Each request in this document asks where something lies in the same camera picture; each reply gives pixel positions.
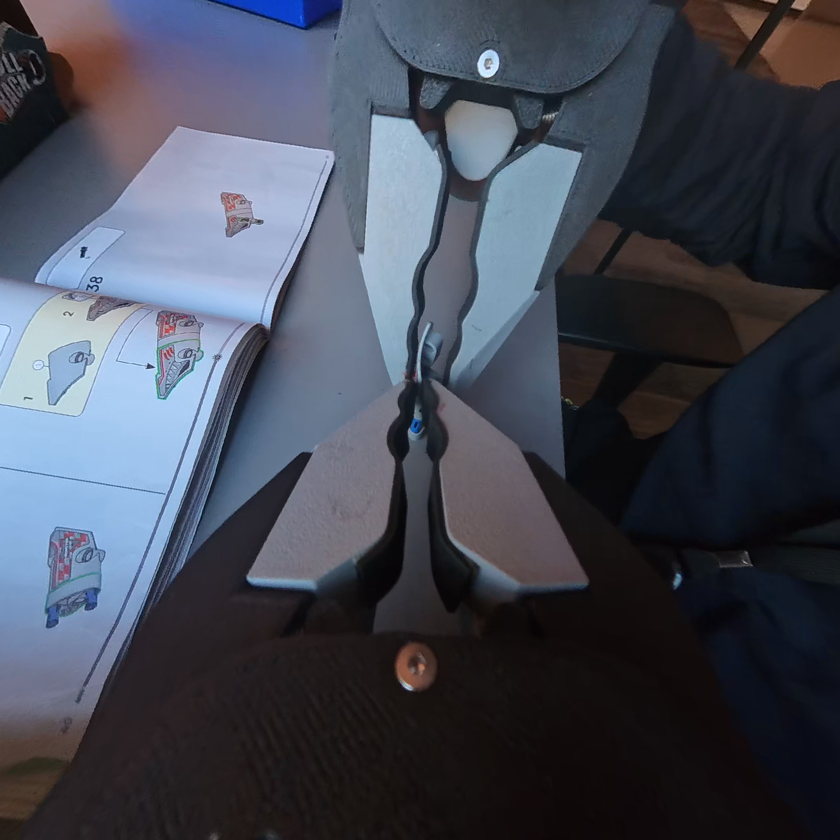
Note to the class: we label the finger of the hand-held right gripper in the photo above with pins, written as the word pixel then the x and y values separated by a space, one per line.
pixel 525 210
pixel 394 197

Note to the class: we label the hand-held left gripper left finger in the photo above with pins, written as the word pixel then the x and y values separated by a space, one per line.
pixel 334 512

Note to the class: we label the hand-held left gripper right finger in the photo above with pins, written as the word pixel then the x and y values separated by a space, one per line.
pixel 512 518

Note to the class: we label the small grey lego model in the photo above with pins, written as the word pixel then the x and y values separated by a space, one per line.
pixel 415 430

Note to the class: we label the open lego instruction booklet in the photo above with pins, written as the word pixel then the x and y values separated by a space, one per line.
pixel 131 420

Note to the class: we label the black chair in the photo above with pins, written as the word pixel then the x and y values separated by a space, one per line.
pixel 649 315

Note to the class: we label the blue plastic bin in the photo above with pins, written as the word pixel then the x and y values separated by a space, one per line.
pixel 289 10

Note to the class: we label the person's dark clothed body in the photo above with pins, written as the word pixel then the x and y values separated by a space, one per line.
pixel 754 459

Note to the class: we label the tan cardboard box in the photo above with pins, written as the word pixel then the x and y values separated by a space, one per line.
pixel 800 52

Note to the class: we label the dark printed box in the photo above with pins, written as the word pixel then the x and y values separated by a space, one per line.
pixel 26 92

